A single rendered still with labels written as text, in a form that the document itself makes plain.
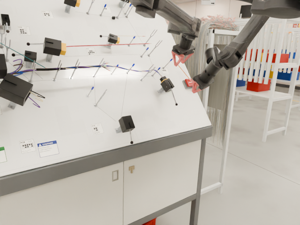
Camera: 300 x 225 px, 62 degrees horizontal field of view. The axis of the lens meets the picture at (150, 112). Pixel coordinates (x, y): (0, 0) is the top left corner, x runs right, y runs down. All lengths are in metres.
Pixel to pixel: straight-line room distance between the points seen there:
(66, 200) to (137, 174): 0.36
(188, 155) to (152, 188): 0.29
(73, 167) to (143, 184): 0.45
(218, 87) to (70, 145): 1.54
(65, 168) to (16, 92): 0.34
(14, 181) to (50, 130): 0.23
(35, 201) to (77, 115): 0.38
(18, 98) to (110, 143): 0.41
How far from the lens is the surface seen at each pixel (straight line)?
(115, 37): 1.36
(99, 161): 1.11
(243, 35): 1.15
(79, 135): 1.10
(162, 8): 0.84
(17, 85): 0.99
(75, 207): 1.22
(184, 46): 1.20
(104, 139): 1.13
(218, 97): 2.29
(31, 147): 1.05
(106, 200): 1.28
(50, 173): 1.05
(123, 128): 1.09
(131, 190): 1.33
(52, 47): 1.15
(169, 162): 1.42
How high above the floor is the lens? 1.33
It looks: 16 degrees down
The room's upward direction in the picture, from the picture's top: 2 degrees clockwise
